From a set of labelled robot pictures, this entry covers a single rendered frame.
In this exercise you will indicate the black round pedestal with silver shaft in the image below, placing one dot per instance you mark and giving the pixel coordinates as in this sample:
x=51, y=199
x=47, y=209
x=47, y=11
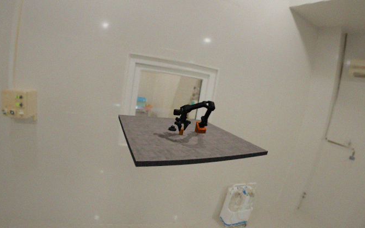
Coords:
x=172, y=128

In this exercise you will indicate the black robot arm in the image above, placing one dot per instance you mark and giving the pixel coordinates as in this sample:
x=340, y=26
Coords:
x=188, y=108

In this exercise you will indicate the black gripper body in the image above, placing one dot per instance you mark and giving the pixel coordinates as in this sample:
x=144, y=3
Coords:
x=182, y=120

